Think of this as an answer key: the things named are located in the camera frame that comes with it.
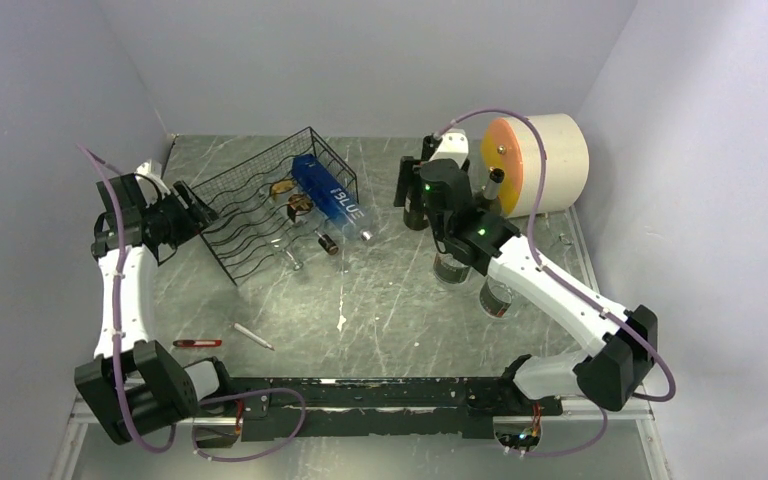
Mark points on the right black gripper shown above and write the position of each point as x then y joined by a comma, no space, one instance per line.
408,171

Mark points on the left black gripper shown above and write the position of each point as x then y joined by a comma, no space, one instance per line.
199,214

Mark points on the dark green wine bottle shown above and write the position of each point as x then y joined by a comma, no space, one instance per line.
414,216

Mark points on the blue square bottle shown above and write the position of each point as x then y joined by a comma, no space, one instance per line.
340,207

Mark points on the clear square liquor bottle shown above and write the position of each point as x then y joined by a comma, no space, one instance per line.
287,214

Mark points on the dark wine bottle white neck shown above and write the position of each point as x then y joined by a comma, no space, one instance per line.
488,198

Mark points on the clear round bottle silver cap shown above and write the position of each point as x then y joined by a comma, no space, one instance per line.
449,270

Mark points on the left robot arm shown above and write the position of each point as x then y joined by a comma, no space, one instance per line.
132,380

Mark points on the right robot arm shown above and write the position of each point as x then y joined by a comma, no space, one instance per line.
618,345

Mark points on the clear round bottle dark label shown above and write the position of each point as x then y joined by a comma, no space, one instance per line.
495,297

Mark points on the red pen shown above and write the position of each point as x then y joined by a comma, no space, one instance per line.
196,343

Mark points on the white pen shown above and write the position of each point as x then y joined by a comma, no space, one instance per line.
253,336

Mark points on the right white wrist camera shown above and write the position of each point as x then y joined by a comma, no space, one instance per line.
451,145

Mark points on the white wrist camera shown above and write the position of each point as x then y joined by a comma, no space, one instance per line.
451,145
153,171

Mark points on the black wire wine rack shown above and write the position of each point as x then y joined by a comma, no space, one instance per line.
260,209

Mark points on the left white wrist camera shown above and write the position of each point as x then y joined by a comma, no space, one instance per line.
153,171

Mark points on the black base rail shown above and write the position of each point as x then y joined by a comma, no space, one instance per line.
272,408

